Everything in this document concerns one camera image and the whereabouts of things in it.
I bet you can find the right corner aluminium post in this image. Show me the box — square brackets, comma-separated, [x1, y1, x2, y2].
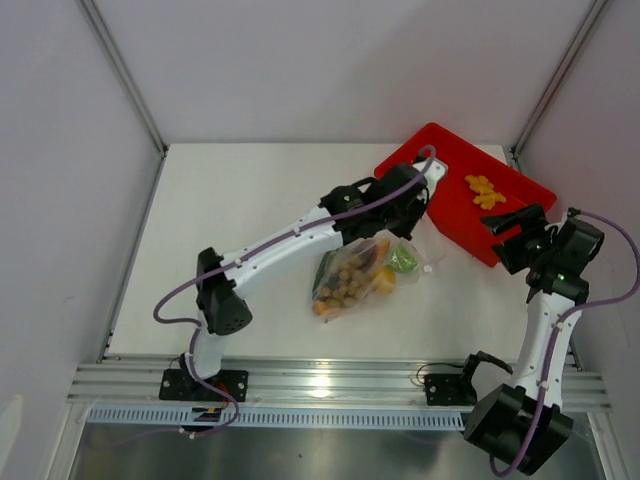
[509, 0, 612, 167]

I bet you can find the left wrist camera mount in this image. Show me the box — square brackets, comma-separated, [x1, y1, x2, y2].
[412, 158, 448, 192]

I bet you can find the clear pink zip top bag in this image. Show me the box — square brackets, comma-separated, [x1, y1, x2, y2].
[311, 231, 445, 322]

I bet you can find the yellow potato toy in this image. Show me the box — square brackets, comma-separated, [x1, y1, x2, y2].
[371, 267, 396, 295]

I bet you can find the green vegetable toy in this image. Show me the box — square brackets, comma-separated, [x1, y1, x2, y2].
[387, 243, 420, 274]

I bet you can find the left corner aluminium post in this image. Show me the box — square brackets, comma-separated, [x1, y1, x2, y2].
[76, 0, 168, 158]

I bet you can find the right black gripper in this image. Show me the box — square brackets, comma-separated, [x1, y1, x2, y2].
[477, 203, 554, 275]

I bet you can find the yellow ginger toy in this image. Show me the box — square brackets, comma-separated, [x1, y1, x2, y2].
[465, 175, 506, 211]

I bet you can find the brown longan bunch toy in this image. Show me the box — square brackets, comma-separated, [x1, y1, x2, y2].
[312, 256, 372, 317]

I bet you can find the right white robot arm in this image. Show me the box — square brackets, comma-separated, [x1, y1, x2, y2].
[456, 204, 605, 478]

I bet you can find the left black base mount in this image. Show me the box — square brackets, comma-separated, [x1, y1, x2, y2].
[159, 369, 249, 402]

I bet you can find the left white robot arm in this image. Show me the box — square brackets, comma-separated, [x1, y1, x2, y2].
[179, 160, 439, 400]

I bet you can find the corner aluminium post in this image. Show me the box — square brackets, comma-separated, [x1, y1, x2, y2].
[509, 0, 612, 167]
[76, 0, 168, 158]

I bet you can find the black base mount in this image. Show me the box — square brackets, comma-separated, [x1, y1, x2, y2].
[415, 351, 513, 406]
[159, 369, 249, 402]

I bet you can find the white slotted cable duct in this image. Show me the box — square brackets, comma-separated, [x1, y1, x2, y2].
[86, 404, 464, 431]

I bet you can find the red brown meat slice toy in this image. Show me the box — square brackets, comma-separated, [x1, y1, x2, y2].
[356, 238, 391, 270]

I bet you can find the red plastic tray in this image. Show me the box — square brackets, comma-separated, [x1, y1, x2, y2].
[374, 122, 557, 267]

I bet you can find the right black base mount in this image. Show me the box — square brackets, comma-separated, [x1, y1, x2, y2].
[415, 351, 513, 406]

